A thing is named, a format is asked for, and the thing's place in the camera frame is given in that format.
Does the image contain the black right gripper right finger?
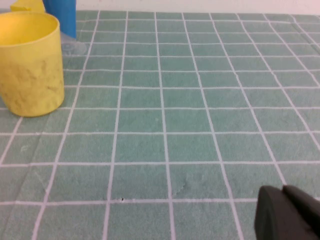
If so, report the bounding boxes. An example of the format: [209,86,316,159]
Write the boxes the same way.
[282,184,320,240]

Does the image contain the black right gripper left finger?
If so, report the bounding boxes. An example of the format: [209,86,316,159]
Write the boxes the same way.
[253,185,313,240]

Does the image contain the yellow plastic cup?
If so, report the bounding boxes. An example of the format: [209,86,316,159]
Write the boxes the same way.
[0,11,65,118]

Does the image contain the green checkered tablecloth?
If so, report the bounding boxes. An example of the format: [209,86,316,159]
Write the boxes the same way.
[0,8,320,240]

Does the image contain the clear plastic cone stand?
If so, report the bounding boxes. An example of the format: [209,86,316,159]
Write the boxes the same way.
[61,33,88,56]

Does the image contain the blue paper cone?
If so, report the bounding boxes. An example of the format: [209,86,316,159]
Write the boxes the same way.
[42,0,77,40]

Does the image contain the yellow foam cube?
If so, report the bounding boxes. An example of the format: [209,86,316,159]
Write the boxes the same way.
[10,0,46,14]

